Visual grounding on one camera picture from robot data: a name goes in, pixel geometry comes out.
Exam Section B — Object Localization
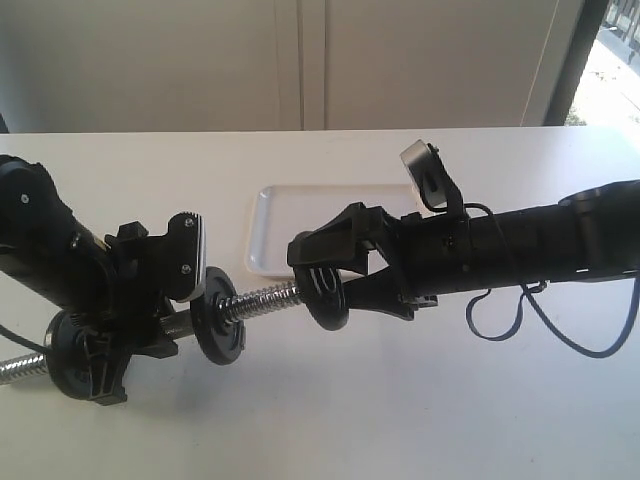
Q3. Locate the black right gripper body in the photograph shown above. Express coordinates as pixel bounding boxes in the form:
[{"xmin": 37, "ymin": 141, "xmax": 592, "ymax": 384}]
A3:
[{"xmin": 366, "ymin": 206, "xmax": 475, "ymax": 305}]

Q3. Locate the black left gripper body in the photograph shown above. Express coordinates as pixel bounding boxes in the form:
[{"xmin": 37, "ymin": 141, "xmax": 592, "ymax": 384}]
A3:
[{"xmin": 74, "ymin": 222, "xmax": 174, "ymax": 332}]

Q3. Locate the black weight plate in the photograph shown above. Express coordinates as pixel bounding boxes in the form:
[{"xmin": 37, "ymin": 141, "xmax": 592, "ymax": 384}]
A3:
[
  {"xmin": 189, "ymin": 266, "xmax": 246, "ymax": 366},
  {"xmin": 294, "ymin": 267, "xmax": 349, "ymax": 331},
  {"xmin": 45, "ymin": 311, "xmax": 104, "ymax": 402}
]

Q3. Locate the chrome dumbbell bar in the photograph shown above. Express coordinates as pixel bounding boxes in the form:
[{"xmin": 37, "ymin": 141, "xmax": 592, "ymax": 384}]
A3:
[{"xmin": 1, "ymin": 281, "xmax": 302, "ymax": 385}]

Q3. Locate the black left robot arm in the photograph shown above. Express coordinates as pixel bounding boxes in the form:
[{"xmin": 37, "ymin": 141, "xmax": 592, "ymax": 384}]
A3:
[{"xmin": 1, "ymin": 155, "xmax": 205, "ymax": 406}]

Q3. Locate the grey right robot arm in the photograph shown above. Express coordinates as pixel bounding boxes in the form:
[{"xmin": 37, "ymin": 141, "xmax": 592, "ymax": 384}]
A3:
[{"xmin": 287, "ymin": 180, "xmax": 639, "ymax": 327}]

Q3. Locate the white plastic tray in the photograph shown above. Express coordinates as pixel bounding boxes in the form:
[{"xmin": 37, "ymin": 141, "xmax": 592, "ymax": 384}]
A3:
[{"xmin": 245, "ymin": 184, "xmax": 418, "ymax": 279}]

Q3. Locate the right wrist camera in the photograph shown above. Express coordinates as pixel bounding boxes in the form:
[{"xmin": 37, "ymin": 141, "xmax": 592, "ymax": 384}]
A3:
[{"xmin": 400, "ymin": 140, "xmax": 465, "ymax": 217}]

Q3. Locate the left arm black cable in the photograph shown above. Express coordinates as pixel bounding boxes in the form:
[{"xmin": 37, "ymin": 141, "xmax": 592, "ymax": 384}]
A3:
[{"xmin": 0, "ymin": 324, "xmax": 49, "ymax": 356}]

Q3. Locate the dark window frame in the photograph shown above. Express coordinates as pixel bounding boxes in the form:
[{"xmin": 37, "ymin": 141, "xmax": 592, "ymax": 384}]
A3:
[{"xmin": 543, "ymin": 0, "xmax": 610, "ymax": 126}]

